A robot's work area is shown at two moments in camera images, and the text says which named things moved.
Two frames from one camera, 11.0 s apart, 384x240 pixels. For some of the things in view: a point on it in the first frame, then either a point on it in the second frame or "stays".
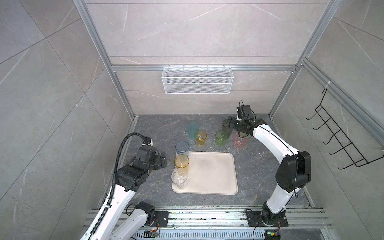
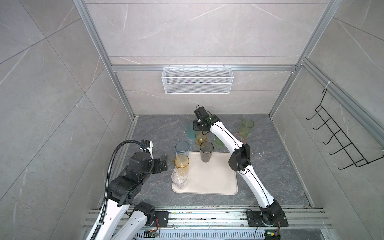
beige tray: x=211 y=173 stays
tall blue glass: x=182 y=147 stays
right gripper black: x=231 y=122 to x=195 y=126
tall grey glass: x=228 y=130 to x=206 y=148
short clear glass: x=179 y=177 stays
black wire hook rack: x=353 y=153 stays
